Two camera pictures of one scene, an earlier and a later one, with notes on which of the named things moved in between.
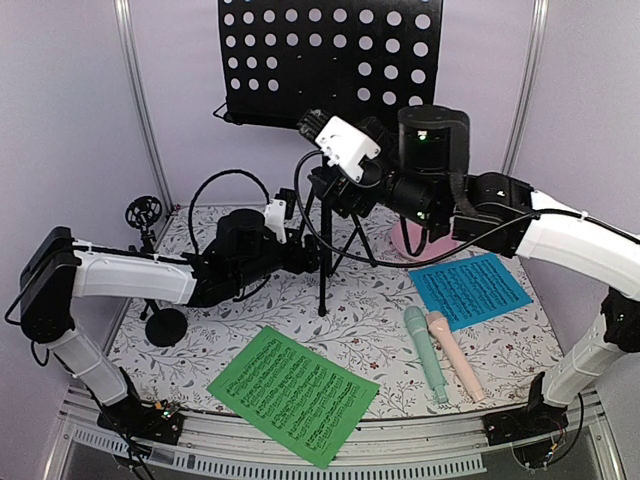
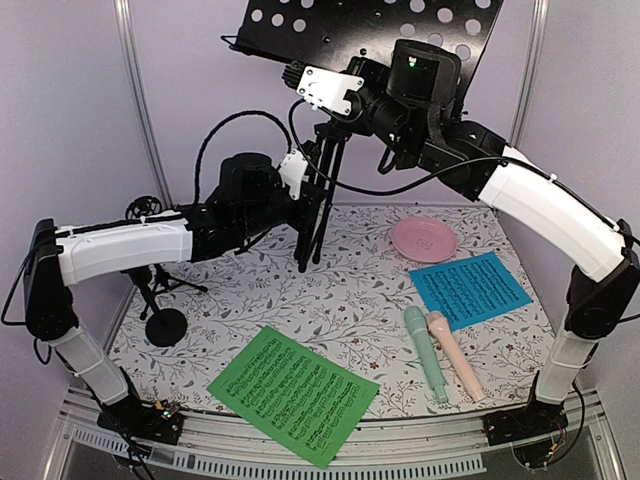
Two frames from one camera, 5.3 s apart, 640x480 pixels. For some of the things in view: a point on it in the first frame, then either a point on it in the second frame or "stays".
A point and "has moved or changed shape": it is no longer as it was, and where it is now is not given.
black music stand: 346,59 has moved or changed shape
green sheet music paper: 302,397 stays
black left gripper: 311,260 → 311,204
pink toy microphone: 472,383 stays
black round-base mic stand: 165,327 stays
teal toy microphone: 417,322 stays
